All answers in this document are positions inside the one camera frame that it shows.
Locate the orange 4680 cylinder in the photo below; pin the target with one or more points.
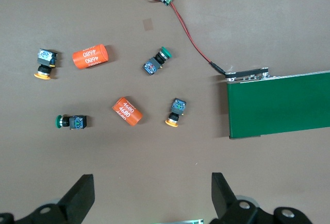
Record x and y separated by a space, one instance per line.
90 56
127 111

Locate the brown tape patch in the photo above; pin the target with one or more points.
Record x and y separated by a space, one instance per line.
148 24

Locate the yellow cap push button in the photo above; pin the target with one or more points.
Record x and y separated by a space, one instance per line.
46 59
178 106

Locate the green cap push button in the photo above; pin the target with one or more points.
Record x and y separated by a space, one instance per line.
76 122
154 63

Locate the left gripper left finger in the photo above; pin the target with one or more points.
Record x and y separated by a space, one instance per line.
77 198

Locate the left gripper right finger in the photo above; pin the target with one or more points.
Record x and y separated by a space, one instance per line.
224 198

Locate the green conveyor belt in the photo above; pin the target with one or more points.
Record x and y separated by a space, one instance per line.
278 105

